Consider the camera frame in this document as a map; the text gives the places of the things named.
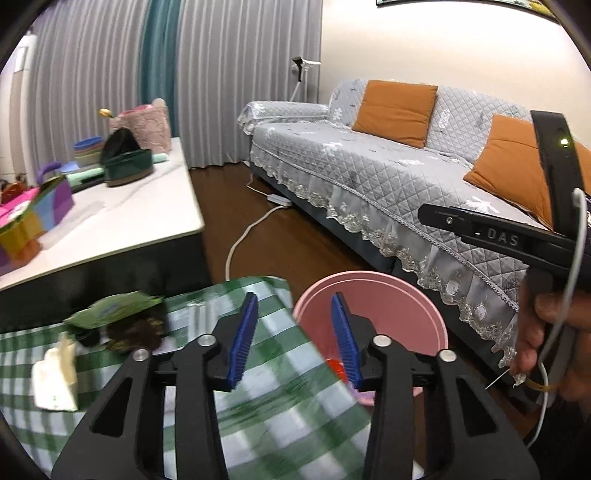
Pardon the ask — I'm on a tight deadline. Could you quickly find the pink plastic bin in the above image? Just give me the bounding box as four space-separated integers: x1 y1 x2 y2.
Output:
293 271 450 398

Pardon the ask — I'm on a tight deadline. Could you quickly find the red wrapper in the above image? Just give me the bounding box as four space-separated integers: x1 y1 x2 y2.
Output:
325 357 347 384

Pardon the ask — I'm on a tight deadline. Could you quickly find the mint green tray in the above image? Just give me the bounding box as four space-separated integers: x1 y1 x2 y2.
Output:
67 154 167 185

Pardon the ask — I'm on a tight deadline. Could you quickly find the black hat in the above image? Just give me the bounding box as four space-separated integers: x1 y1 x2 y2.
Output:
100 127 144 162

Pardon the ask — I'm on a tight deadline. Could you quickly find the green checkered cloth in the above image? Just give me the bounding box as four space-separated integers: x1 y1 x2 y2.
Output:
0 275 426 480

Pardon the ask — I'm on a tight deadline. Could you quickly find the multicoloured storage box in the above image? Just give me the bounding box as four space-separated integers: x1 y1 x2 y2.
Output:
0 174 75 275

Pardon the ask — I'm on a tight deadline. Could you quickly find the brown patterned scrunchie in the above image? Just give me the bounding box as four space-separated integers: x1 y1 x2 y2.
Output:
74 311 167 355

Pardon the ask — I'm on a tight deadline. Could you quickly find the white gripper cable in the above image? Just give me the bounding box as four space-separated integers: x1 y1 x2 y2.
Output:
526 187 589 446

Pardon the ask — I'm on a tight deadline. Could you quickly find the pink lace basket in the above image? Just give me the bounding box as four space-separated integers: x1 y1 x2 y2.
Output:
109 98 172 154

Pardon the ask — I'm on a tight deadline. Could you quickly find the person's right hand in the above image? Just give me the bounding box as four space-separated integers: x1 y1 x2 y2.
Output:
515 284 591 402

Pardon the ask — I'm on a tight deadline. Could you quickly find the white power cable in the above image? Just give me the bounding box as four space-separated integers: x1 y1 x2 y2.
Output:
225 182 282 282

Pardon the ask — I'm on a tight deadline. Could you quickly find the white top coffee table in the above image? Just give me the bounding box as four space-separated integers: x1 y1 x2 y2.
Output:
0 137 213 333

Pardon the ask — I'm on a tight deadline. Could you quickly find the framed wall picture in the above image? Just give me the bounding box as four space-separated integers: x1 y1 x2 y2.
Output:
376 0 557 17

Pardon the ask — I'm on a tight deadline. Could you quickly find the stack of pastel bowls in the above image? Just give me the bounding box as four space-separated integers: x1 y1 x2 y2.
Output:
74 136 105 166

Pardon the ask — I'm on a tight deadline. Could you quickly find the grey curtain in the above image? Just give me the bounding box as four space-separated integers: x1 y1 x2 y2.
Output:
28 0 148 169
175 0 324 169

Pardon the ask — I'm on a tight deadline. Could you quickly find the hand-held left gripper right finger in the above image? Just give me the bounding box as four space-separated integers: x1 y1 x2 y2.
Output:
330 292 541 480

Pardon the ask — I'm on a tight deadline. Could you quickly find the orange cushion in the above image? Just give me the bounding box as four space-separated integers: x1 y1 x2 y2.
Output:
463 114 591 232
352 80 438 149

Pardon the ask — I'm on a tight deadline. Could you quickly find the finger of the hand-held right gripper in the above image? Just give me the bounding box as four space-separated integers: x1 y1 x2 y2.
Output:
418 203 578 278

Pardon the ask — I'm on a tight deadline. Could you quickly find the green snack packet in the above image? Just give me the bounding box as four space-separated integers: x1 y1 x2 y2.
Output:
63 292 166 329

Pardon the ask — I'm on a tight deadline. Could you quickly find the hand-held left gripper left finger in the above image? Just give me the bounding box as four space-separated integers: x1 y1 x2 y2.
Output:
51 292 259 480

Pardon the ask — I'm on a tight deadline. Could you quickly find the grey quilted sofa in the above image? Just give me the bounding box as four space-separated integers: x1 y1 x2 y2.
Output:
238 78 591 416

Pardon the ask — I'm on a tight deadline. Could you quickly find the dark green round tin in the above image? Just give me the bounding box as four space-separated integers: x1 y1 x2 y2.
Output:
100 148 155 188

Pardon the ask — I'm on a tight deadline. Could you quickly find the purple plastic container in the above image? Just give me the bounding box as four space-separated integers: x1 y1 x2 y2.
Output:
37 161 75 183

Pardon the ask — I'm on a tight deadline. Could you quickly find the teal curtain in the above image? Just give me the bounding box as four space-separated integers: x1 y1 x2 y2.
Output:
139 0 183 139

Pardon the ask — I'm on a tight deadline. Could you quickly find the white floor lamp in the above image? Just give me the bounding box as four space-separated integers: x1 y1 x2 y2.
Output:
288 56 321 102

